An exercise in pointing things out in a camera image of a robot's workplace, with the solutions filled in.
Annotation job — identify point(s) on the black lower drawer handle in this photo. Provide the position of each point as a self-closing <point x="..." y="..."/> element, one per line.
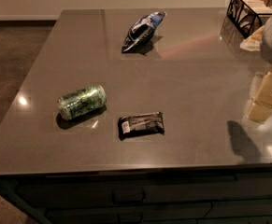
<point x="132" y="218"/>

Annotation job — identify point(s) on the dark drawer cabinet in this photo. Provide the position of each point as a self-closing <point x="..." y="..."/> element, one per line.
<point x="196" y="197"/>

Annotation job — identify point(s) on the blue chip bag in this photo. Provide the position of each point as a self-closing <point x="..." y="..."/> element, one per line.
<point x="142" y="31"/>

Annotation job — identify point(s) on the black snack packet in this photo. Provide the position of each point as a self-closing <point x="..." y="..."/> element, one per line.
<point x="139" y="125"/>

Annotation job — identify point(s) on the black drawer handle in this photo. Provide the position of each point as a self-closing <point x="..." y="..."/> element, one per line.
<point x="132" y="218"/>
<point x="128" y="196"/>

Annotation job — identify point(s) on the black wire basket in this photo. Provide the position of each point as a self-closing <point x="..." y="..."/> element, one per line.
<point x="249" y="15"/>

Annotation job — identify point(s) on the green soda can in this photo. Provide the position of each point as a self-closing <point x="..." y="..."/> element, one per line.
<point x="81" y="102"/>

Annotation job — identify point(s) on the black upper drawer handle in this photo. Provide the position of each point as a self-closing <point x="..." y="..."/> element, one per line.
<point x="128" y="196"/>

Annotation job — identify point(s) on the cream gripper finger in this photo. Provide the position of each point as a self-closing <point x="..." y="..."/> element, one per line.
<point x="271" y="89"/>
<point x="258" y="112"/>

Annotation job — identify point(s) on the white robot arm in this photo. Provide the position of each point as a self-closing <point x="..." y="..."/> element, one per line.
<point x="266" y="53"/>

